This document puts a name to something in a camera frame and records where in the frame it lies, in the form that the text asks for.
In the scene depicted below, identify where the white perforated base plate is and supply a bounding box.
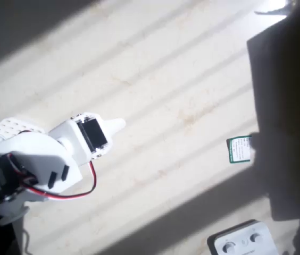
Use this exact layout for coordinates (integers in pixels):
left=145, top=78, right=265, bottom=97
left=0, top=116, right=46, bottom=139

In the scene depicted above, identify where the red black white servo cable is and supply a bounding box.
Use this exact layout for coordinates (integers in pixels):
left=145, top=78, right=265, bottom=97
left=19, top=160, right=97, bottom=201

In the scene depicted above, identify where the thin black cable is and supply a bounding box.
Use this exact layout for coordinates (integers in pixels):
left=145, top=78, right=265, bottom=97
left=21, top=228, right=32, bottom=255

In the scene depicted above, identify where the white device with two knobs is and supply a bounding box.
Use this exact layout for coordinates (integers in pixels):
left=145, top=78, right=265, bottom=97
left=207, top=219, right=280, bottom=255

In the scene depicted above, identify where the green bordered printed card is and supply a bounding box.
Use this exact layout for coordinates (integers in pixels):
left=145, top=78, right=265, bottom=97
left=226, top=135, right=254, bottom=164

